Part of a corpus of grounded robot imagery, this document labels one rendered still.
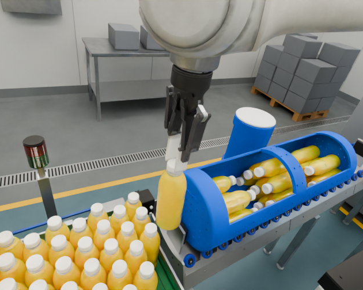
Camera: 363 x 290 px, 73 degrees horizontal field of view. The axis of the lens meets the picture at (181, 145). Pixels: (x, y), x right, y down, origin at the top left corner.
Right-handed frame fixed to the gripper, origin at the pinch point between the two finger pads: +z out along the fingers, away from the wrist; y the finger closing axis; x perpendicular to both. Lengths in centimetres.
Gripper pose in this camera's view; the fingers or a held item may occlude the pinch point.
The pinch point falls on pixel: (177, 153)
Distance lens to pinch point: 56.1
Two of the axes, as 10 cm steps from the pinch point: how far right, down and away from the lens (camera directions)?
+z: -1.5, 8.0, 5.7
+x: -8.5, 1.9, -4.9
